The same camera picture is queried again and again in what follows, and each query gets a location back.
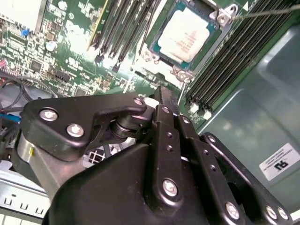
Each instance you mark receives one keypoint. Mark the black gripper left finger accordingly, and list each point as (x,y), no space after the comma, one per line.
(61,140)

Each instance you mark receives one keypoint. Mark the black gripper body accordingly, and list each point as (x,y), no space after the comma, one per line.
(105,199)

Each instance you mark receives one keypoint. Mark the silver CPU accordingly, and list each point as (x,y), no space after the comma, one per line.
(185,37)

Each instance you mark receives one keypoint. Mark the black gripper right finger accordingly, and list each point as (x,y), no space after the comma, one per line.
(206,164)

